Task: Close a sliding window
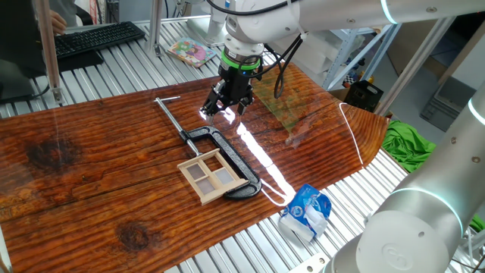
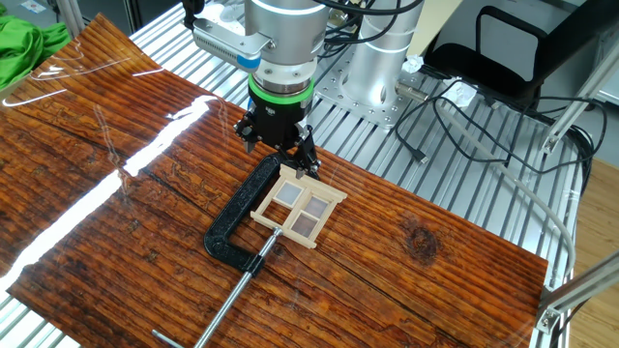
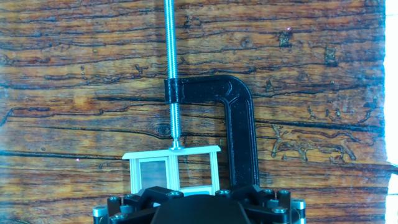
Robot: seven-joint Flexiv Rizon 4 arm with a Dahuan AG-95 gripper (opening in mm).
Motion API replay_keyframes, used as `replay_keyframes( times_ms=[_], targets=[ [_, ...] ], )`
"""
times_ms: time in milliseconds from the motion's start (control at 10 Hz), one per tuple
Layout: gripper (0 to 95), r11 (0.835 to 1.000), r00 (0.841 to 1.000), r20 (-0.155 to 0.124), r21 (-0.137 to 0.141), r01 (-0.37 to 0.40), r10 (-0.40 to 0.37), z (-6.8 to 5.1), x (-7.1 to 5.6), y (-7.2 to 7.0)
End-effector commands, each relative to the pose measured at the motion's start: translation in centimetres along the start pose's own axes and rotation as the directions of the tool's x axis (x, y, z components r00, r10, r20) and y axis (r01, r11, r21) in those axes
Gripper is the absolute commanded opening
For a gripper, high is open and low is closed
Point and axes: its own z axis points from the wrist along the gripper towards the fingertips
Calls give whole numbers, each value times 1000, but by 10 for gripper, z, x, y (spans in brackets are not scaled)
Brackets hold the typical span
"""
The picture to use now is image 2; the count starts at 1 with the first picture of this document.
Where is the small sliding window sash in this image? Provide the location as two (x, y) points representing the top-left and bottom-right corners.
(272, 179), (307, 207)

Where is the black office chair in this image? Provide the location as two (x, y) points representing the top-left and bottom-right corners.
(424, 0), (619, 105)

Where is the miniature wooden window frame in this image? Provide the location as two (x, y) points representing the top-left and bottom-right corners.
(250, 163), (348, 250)

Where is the beige cardboard panel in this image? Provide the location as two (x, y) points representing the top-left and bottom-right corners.
(404, 0), (465, 58)

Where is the large crumpled white paper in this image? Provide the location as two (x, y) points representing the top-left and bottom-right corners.
(440, 77), (479, 108)

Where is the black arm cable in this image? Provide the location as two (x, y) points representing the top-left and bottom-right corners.
(311, 0), (427, 59)

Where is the aluminium frame strut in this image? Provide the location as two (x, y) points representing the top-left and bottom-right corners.
(534, 250), (619, 335)
(53, 0), (87, 39)
(540, 41), (619, 156)

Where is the black C-clamp with steel screw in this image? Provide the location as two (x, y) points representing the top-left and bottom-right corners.
(152, 153), (321, 348)

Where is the wood grain printed mat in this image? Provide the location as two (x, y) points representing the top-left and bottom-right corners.
(0, 13), (550, 348)

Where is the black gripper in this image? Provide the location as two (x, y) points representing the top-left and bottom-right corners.
(234, 98), (322, 181)

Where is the black looped cable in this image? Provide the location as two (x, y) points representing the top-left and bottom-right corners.
(432, 94), (609, 176)

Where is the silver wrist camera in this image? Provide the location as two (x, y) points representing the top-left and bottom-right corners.
(192, 16), (273, 73)

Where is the white paper card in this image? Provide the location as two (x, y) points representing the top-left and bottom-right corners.
(19, 0), (48, 15)

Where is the black USB cable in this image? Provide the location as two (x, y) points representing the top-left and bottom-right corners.
(394, 79), (465, 165)

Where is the dark cabinet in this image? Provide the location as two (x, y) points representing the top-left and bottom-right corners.
(76, 0), (188, 36)

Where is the green cloth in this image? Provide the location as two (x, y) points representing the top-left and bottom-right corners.
(0, 15), (73, 92)

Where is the grey flexible tube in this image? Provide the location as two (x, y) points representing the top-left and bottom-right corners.
(434, 106), (577, 291)

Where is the small crumpled white paper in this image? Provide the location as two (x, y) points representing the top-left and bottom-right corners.
(401, 54), (426, 74)

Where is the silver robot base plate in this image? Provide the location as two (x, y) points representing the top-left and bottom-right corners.
(313, 47), (427, 131)

